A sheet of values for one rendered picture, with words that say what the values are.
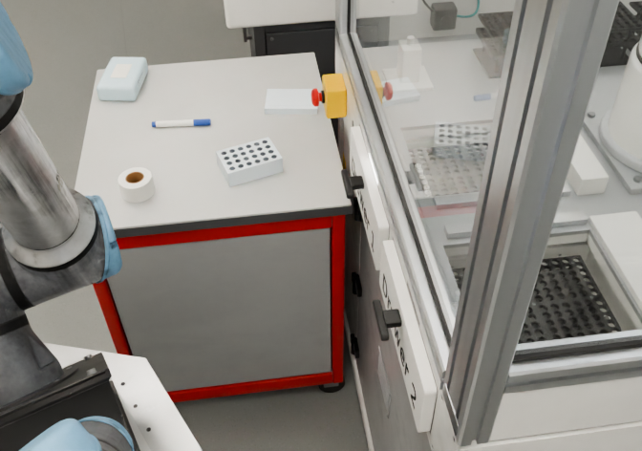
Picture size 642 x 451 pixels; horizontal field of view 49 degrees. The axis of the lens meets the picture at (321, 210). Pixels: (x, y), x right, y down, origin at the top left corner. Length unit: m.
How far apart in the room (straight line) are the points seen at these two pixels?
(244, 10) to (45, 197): 1.22
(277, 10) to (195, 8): 1.98
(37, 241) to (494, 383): 0.56
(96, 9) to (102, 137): 2.38
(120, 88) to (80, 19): 2.19
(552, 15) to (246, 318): 1.31
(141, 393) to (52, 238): 0.39
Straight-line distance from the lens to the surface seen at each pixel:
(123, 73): 1.85
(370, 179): 1.25
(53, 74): 3.55
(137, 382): 1.21
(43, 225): 0.88
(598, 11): 0.52
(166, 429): 1.16
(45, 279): 0.98
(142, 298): 1.65
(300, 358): 1.86
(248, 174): 1.50
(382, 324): 1.05
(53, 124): 3.19
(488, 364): 0.78
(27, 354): 1.00
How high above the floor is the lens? 1.74
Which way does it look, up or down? 43 degrees down
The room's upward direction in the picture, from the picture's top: 1 degrees counter-clockwise
